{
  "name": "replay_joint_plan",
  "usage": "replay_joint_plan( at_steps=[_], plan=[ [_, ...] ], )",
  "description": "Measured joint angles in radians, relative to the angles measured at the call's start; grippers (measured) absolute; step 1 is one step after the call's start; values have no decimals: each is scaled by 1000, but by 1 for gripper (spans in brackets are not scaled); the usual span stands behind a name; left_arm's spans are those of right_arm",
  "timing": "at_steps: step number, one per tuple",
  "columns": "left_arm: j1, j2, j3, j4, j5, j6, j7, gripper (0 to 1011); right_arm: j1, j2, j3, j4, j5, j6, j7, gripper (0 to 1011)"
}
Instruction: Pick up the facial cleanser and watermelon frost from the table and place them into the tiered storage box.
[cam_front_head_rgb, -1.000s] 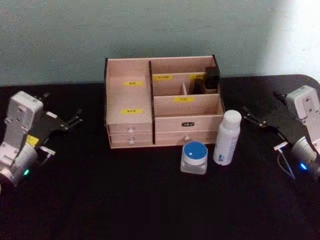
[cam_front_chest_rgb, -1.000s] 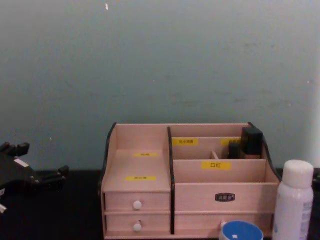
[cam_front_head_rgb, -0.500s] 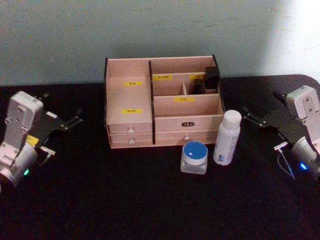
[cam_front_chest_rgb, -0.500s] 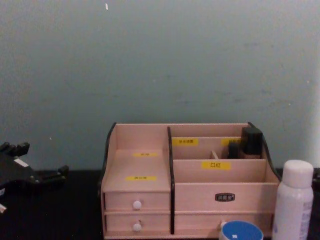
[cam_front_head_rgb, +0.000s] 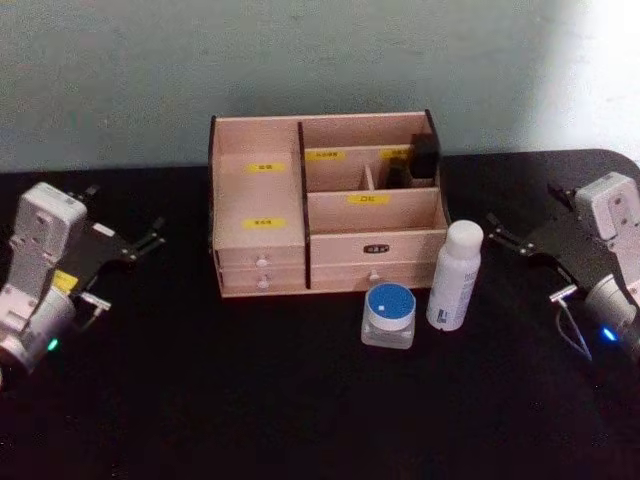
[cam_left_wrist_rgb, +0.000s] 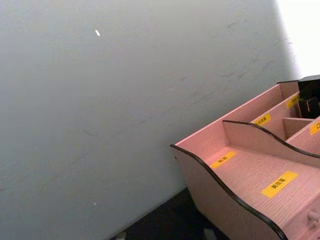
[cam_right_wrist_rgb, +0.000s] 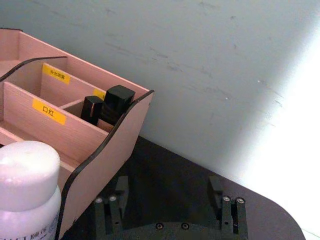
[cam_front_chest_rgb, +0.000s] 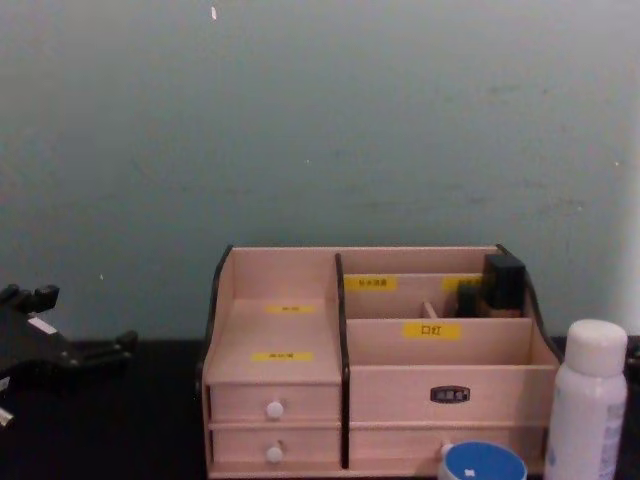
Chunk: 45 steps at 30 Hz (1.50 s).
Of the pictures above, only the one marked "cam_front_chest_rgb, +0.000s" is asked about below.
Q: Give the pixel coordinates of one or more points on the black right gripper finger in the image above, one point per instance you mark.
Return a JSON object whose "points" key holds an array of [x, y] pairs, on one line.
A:
{"points": [[634, 352]]}

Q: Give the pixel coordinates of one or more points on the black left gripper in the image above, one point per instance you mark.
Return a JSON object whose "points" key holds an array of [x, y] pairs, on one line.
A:
{"points": [[35, 345]]}

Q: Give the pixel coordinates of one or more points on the white plastic spray bottle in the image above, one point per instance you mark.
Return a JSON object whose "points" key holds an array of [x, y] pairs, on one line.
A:
{"points": [[587, 400]]}

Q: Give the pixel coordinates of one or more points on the black table cloth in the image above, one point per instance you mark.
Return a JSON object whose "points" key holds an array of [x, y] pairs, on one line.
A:
{"points": [[125, 425]]}

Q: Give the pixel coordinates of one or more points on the tall black capped cosmetic bottle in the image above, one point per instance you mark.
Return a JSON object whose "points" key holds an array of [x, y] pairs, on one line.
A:
{"points": [[505, 282]]}

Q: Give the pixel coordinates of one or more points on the white jar with blue lid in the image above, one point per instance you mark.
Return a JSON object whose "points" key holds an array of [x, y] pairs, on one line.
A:
{"points": [[482, 465]]}

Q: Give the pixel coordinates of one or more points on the small wooden drawer white knob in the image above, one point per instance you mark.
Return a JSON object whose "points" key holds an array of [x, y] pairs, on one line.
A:
{"points": [[305, 446], [300, 402]]}

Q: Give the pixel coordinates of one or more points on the pale wooden desk organizer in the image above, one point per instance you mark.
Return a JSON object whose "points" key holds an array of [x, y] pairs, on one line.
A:
{"points": [[390, 380]]}

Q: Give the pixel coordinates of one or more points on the wide wooden drawer white knob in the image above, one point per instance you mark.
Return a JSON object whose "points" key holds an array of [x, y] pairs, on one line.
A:
{"points": [[395, 445]]}

